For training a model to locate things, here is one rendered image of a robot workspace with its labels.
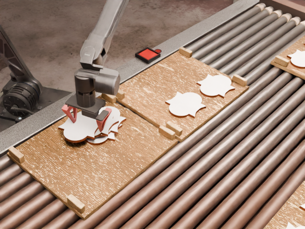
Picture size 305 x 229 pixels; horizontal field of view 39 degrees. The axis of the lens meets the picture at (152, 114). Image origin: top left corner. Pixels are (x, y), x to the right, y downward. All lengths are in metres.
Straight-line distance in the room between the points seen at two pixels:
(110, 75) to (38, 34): 2.62
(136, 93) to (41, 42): 2.21
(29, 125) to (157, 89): 0.48
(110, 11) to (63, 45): 2.32
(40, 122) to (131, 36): 2.33
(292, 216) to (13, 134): 0.90
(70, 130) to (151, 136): 0.26
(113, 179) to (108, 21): 0.47
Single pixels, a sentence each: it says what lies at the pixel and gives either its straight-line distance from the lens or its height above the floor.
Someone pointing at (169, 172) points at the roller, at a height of 0.92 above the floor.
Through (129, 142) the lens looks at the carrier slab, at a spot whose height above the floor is 0.94.
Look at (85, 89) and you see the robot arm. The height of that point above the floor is 1.15.
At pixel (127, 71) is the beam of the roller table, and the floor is 0.91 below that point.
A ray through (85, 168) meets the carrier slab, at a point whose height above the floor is 0.94.
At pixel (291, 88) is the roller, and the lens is 1.75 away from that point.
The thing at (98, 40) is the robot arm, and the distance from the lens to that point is 1.27.
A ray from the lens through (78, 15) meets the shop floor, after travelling 4.07.
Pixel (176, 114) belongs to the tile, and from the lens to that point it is 1.47.
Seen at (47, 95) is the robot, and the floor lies 0.24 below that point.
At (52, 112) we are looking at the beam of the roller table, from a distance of 1.53.
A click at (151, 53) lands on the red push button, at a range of 1.80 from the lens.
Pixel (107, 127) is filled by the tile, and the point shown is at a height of 0.97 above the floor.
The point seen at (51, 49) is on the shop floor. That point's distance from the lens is 3.59.
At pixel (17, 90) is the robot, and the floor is 0.42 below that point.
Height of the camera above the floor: 1.90
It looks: 41 degrees down
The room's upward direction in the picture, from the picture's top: 4 degrees clockwise
